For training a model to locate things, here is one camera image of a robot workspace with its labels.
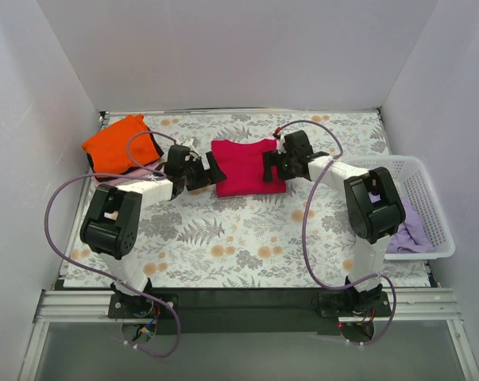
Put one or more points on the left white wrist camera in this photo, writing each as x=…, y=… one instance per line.
x=188, y=143

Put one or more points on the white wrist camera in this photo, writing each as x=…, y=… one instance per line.
x=188, y=143
x=279, y=140

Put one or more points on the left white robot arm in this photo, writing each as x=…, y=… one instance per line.
x=111, y=223

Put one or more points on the magenta t shirt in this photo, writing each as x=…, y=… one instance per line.
x=243, y=167

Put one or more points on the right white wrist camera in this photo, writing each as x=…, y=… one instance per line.
x=279, y=140

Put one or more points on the white plastic basket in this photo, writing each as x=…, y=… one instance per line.
x=414, y=183

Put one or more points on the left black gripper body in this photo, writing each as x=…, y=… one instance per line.
x=209, y=170

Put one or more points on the lavender t shirt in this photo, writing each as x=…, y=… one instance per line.
x=410, y=236

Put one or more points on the folded black t shirt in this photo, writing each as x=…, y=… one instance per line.
x=90, y=162

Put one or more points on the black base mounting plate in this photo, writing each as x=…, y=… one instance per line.
x=251, y=310

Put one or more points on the floral table mat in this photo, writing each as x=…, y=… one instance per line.
x=201, y=240

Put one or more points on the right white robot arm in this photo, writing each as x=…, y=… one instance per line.
x=374, y=211

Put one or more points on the folded orange t shirt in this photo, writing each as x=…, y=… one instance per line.
x=112, y=148

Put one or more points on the folded pink t shirt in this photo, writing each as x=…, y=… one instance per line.
x=131, y=151

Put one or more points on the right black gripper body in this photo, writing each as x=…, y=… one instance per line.
x=274, y=165

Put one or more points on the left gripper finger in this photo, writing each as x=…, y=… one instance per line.
x=214, y=174
x=200, y=179

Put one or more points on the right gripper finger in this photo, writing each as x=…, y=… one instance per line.
x=270, y=174
x=272, y=159

